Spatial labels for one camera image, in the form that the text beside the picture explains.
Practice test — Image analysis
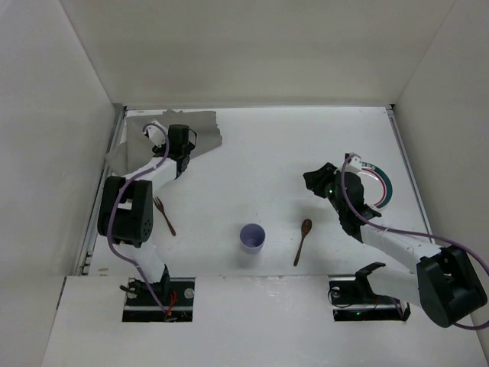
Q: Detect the grey cloth placemat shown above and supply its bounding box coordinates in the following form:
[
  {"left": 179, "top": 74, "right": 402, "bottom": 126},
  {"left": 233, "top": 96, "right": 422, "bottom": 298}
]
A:
[{"left": 105, "top": 109, "right": 222, "bottom": 176}]

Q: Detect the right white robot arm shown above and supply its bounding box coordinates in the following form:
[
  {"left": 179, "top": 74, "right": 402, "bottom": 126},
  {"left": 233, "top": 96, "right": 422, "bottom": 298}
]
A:
[{"left": 303, "top": 161, "right": 488, "bottom": 328}]

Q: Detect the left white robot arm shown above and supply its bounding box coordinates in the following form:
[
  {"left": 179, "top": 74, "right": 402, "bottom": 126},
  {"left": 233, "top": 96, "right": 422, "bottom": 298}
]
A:
[{"left": 97, "top": 122, "right": 196, "bottom": 283}]

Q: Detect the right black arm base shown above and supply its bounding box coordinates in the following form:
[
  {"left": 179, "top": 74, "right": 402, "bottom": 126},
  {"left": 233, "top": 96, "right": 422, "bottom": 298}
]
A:
[{"left": 327, "top": 262, "right": 411, "bottom": 322}]

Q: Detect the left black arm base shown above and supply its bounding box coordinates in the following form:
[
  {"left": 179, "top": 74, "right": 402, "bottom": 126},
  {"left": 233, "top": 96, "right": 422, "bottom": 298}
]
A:
[{"left": 119, "top": 267, "right": 196, "bottom": 323}]

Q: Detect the brown wooden spoon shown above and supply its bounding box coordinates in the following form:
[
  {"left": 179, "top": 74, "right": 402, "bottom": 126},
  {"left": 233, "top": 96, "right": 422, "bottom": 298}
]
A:
[{"left": 293, "top": 219, "right": 313, "bottom": 267}]

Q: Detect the white plate green red rim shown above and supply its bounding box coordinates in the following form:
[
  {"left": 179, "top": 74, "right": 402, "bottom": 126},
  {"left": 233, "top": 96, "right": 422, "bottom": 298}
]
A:
[{"left": 358, "top": 161, "right": 393, "bottom": 209}]

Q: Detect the brown wooden fork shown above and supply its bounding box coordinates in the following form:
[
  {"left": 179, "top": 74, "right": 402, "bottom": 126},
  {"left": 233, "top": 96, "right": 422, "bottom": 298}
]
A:
[{"left": 153, "top": 196, "right": 176, "bottom": 236}]

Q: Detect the lilac plastic cup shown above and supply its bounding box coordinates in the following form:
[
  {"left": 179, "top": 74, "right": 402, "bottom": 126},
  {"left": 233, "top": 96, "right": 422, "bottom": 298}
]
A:
[{"left": 239, "top": 223, "right": 266, "bottom": 254}]

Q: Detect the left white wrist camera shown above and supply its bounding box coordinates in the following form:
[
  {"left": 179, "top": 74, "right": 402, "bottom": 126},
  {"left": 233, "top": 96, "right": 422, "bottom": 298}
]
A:
[{"left": 143, "top": 120, "right": 167, "bottom": 146}]

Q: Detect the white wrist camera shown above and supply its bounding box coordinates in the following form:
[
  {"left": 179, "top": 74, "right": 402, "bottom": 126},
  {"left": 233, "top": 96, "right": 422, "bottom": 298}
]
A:
[
  {"left": 345, "top": 153, "right": 362, "bottom": 173},
  {"left": 143, "top": 120, "right": 167, "bottom": 146}
]

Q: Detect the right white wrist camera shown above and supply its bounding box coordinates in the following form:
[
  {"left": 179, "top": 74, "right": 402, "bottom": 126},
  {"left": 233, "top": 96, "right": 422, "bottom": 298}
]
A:
[{"left": 345, "top": 153, "right": 362, "bottom": 173}]

